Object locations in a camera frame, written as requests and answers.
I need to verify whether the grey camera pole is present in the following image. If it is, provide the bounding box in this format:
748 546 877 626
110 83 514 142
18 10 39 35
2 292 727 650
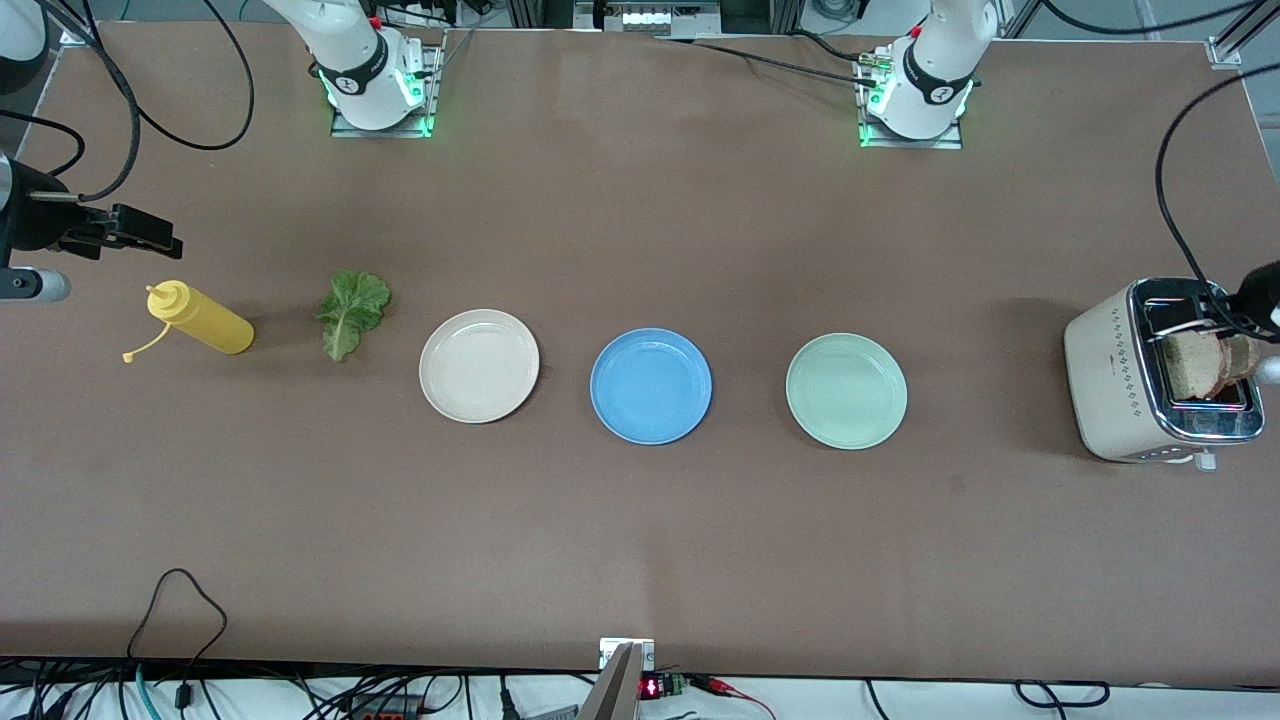
575 642 646 720

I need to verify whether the aluminium frame rig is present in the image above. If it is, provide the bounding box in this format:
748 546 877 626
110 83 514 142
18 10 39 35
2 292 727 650
505 0 806 36

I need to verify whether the brown bread slice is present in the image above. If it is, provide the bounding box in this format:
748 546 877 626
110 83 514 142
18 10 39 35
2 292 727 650
1163 330 1229 401
1215 335 1264 389

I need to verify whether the yellow squeeze bottle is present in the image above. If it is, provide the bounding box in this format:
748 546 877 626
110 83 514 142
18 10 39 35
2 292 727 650
122 280 255 364

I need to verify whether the light green plate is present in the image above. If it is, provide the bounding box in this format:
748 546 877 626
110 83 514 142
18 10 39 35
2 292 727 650
785 333 909 451

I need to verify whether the red clip lead wire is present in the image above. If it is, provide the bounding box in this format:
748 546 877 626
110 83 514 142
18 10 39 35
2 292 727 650
690 675 776 720

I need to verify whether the beige plate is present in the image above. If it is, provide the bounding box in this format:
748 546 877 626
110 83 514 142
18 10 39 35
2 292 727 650
419 309 541 424

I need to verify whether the silver table edge bracket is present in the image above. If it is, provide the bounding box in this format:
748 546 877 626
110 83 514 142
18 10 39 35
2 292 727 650
598 637 656 673

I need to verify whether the green lettuce leaf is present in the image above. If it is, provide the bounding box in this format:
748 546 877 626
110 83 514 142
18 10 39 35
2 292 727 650
316 270 393 363

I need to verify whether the blue plate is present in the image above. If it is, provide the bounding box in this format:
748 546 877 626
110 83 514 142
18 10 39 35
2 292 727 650
590 328 713 446

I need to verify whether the thin black looped cable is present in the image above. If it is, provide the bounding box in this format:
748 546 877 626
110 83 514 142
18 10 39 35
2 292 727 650
125 568 229 666

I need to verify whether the black cable across table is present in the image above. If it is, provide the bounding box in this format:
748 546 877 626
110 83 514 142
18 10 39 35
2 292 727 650
650 30 886 91

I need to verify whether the cream and chrome toaster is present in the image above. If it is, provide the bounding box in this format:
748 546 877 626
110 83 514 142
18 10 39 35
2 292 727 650
1063 277 1266 471

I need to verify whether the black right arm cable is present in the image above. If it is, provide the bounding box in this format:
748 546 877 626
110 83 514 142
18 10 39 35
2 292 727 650
0 0 256 206

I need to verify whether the black coiled cable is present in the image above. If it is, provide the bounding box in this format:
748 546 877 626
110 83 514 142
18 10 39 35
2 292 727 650
1015 680 1111 709

